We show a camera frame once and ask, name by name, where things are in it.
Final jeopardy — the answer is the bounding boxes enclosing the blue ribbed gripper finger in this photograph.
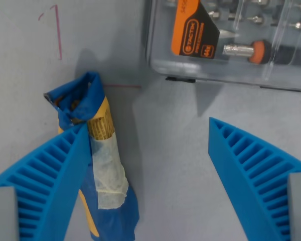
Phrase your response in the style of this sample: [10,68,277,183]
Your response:
[208,117,301,241]
[0,120,91,241]

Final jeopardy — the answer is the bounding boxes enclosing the blue and yellow snack bag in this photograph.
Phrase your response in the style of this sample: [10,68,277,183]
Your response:
[43,71,140,241]

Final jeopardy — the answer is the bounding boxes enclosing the orange and black screwdriver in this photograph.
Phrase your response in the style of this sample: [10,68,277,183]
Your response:
[223,39,301,70]

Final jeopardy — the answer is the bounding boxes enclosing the clear plastic tool case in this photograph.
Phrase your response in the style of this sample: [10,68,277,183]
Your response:
[142,0,301,94]

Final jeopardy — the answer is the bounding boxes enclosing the orange and black label card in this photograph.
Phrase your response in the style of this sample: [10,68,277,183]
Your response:
[171,0,220,60]

